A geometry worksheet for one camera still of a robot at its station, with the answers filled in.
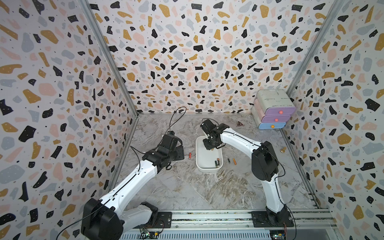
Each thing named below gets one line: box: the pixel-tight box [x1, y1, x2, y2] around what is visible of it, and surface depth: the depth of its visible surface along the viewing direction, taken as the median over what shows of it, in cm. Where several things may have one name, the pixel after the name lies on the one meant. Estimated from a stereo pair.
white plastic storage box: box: [195, 135, 224, 174], surface depth 96 cm
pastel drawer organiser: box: [251, 89, 296, 130], surface depth 105 cm
